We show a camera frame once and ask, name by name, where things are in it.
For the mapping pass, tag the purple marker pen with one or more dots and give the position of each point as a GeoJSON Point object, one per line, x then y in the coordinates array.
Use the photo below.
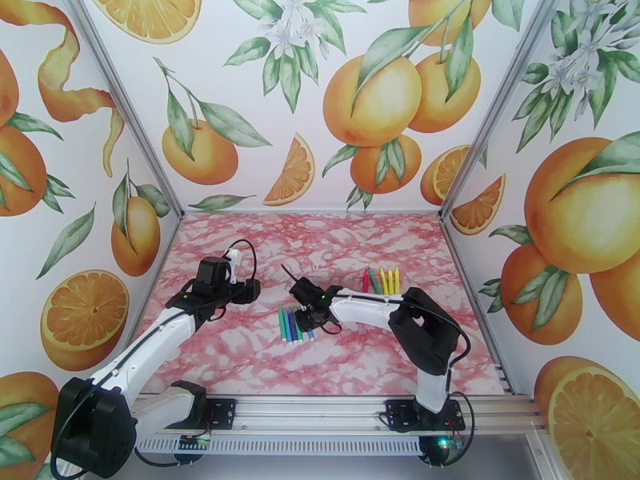
{"type": "Point", "coordinates": [292, 324]}

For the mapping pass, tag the red marker pen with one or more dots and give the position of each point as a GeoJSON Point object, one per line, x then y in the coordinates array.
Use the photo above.
{"type": "Point", "coordinates": [365, 281]}

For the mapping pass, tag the yellow marker pen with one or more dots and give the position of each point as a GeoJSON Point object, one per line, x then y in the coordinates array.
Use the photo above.
{"type": "Point", "coordinates": [383, 281]}
{"type": "Point", "coordinates": [390, 280]}
{"type": "Point", "coordinates": [397, 281]}

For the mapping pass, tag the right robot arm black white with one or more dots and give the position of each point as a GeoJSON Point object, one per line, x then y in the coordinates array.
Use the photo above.
{"type": "Point", "coordinates": [425, 333]}

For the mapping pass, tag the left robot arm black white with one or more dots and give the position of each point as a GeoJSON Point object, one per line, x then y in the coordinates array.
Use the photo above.
{"type": "Point", "coordinates": [95, 433]}

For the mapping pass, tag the small circuit board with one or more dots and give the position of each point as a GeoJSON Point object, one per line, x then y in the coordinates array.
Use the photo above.
{"type": "Point", "coordinates": [196, 442]}
{"type": "Point", "coordinates": [452, 443]}

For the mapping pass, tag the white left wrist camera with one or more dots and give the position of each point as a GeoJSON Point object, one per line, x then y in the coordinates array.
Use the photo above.
{"type": "Point", "coordinates": [232, 258]}

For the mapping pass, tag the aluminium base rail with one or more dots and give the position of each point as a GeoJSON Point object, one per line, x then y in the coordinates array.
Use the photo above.
{"type": "Point", "coordinates": [310, 413]}

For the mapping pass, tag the aluminium back rail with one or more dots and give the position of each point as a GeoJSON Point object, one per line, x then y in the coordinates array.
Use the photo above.
{"type": "Point", "coordinates": [310, 212]}

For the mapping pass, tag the black round mount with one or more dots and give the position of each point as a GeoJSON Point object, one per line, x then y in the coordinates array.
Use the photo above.
{"type": "Point", "coordinates": [190, 456]}
{"type": "Point", "coordinates": [432, 453]}

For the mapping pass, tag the aluminium frame post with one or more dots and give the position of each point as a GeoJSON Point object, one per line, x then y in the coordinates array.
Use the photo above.
{"type": "Point", "coordinates": [494, 113]}
{"type": "Point", "coordinates": [131, 113]}

